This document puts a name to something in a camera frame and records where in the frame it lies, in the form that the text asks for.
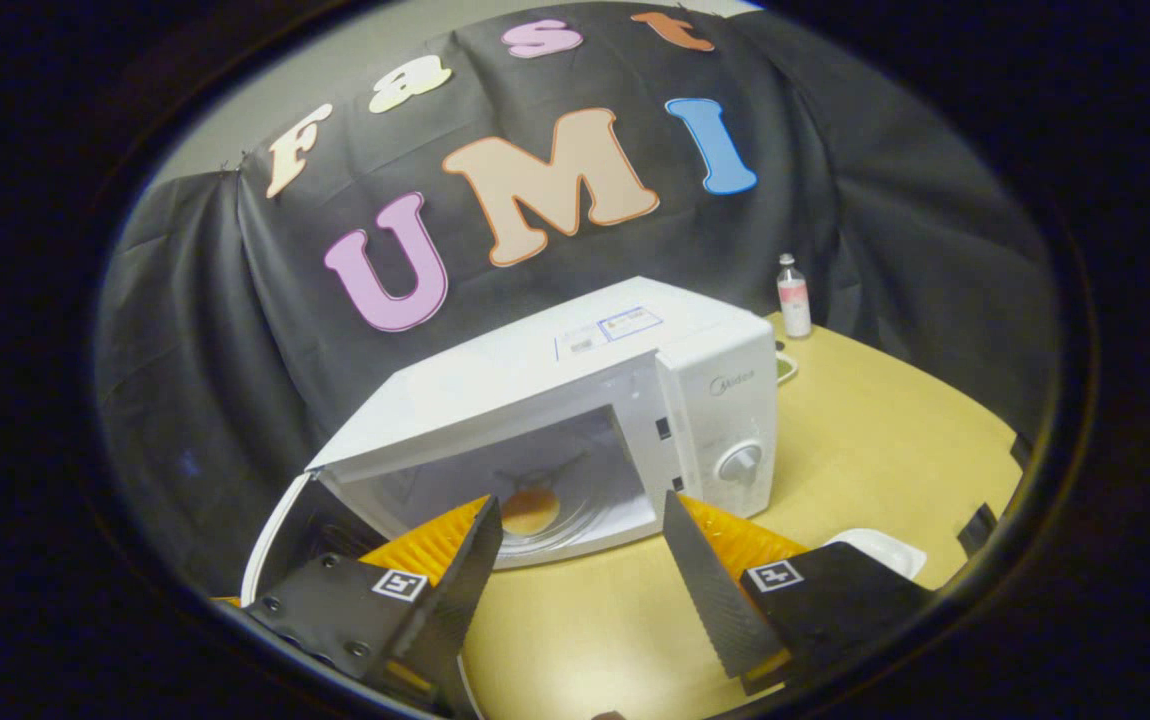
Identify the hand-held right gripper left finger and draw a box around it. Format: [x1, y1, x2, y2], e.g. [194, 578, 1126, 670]
[240, 495, 504, 716]

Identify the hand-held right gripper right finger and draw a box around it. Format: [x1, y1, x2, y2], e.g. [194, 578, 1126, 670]
[662, 490, 936, 696]

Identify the round orange bun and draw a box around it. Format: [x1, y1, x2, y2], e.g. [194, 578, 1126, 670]
[500, 487, 563, 536]

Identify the white microwave oven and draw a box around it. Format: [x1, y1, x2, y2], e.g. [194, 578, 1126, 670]
[240, 277, 781, 606]

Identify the white square plate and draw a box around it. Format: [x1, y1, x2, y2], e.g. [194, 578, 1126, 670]
[823, 528, 928, 581]

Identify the small pink label bottle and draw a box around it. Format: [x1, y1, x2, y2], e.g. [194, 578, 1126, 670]
[775, 253, 814, 339]

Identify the black backdrop cloth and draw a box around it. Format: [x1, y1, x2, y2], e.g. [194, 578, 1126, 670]
[95, 0, 1061, 601]

